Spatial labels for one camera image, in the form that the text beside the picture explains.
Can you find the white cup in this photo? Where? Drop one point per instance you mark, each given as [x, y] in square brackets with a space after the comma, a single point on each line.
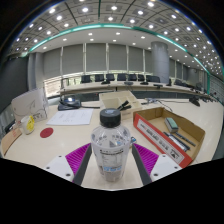
[26, 126]

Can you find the round ceiling lights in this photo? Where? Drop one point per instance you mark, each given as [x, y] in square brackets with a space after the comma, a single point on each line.
[85, 9]

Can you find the red-sided open cardboard box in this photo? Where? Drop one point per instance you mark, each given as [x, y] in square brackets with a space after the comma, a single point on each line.
[156, 140]

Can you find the row of black office chairs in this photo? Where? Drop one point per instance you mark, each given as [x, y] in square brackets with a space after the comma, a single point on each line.
[121, 77]

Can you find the white paper ream box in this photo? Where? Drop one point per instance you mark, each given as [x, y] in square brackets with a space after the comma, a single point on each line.
[28, 105]

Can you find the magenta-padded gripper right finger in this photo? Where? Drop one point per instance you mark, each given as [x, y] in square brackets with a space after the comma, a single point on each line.
[146, 157]

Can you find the black desk microphone units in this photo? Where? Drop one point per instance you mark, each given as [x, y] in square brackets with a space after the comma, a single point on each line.
[105, 82]

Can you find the black marker pen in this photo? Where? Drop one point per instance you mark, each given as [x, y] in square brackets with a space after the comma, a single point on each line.
[176, 142]
[186, 139]

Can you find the long curved conference desk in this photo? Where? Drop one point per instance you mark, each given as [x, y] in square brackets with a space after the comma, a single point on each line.
[116, 86]

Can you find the clear black-capped water bottle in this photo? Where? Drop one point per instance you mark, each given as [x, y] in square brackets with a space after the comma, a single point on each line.
[110, 150]

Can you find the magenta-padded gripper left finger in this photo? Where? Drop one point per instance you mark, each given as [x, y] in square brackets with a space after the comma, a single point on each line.
[78, 157]

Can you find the flat round red coaster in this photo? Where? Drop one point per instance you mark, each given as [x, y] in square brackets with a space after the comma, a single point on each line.
[46, 132]

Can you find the small white open box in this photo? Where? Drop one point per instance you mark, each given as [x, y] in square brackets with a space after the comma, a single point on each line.
[111, 100]

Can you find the white printed paper sheet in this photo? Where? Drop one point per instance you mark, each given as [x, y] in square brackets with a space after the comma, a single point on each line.
[70, 117]

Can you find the grey whiteboard eraser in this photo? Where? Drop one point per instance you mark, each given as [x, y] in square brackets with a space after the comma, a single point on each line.
[171, 125]

